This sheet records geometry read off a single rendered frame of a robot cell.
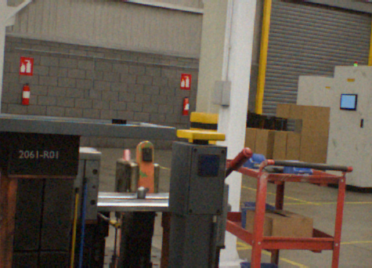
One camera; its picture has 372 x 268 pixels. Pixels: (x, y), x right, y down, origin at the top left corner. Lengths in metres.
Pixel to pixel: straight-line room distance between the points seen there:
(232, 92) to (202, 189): 4.17
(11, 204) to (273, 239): 2.52
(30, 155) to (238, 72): 4.34
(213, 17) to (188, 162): 7.47
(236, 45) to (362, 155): 6.36
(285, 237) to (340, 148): 8.31
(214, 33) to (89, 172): 7.33
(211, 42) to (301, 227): 5.21
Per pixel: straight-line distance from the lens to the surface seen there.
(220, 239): 1.31
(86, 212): 1.20
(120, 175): 1.65
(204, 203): 1.10
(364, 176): 11.43
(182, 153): 1.10
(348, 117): 11.61
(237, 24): 5.28
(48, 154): 1.00
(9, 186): 0.99
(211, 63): 8.44
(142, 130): 1.01
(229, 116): 5.25
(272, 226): 3.44
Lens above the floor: 1.20
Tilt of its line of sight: 3 degrees down
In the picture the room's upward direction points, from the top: 4 degrees clockwise
